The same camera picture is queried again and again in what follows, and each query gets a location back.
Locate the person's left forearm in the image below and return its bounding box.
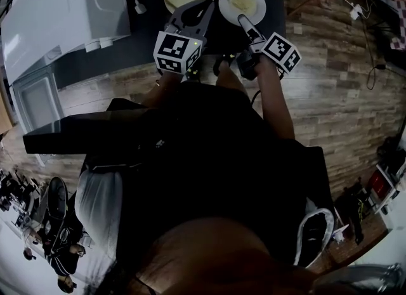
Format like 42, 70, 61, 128
139, 73, 185, 107

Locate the black mounted phone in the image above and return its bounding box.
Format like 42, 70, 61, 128
22, 109, 159, 155

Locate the checkered tablecloth table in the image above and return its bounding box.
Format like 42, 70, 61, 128
389, 0, 406, 52

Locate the person's right forearm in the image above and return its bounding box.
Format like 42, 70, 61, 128
253, 58, 296, 140

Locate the person's black and white top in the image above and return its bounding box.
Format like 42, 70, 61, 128
74, 81, 336, 269

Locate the white microwave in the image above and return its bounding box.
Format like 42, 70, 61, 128
1, 0, 131, 164

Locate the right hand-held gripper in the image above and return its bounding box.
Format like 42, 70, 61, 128
236, 13, 302, 81

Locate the grey head mount rim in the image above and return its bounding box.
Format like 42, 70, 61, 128
312, 262, 405, 295

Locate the person's face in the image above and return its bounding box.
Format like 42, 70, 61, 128
133, 218, 318, 295

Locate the black shoe with yellow dots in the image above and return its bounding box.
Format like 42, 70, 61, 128
213, 53, 237, 77
187, 65, 202, 82

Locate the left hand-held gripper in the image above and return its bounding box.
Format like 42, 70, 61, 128
153, 0, 216, 75

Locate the red panel box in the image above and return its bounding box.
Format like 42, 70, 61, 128
369, 169, 390, 195

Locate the person's right leg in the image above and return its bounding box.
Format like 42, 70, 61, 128
217, 62, 248, 95

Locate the black backpack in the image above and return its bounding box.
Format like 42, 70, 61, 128
41, 176, 86, 285

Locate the dark grey table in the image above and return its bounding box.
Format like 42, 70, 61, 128
52, 0, 287, 90

